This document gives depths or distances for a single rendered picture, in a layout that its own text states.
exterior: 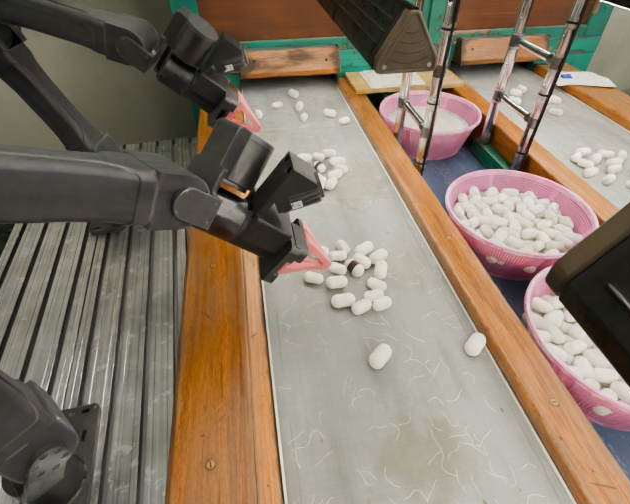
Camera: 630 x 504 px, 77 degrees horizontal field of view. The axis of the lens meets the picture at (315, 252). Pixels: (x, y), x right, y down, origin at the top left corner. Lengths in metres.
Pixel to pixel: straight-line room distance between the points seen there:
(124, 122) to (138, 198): 1.88
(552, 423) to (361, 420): 0.22
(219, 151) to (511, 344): 0.44
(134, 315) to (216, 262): 0.18
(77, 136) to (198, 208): 0.53
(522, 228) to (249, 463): 0.64
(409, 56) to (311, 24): 0.81
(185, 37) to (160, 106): 1.47
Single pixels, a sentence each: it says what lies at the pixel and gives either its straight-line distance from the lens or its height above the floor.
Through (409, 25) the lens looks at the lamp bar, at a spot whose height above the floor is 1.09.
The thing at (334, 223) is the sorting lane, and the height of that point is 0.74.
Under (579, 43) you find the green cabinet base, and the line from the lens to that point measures 1.73.
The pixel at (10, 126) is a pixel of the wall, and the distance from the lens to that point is 2.39.
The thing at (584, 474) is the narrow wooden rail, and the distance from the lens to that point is 0.55.
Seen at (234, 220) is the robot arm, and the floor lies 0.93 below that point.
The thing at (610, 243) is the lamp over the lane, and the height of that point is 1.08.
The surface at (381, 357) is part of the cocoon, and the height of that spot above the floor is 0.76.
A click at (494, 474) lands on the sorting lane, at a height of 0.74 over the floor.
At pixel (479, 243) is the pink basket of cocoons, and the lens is 0.75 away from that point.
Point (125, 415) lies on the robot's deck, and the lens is 0.66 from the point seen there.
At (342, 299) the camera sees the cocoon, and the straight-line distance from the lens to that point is 0.60.
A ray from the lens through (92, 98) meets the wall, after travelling 2.24.
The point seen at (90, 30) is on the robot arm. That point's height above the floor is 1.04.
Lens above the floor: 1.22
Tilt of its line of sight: 43 degrees down
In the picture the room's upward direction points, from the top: straight up
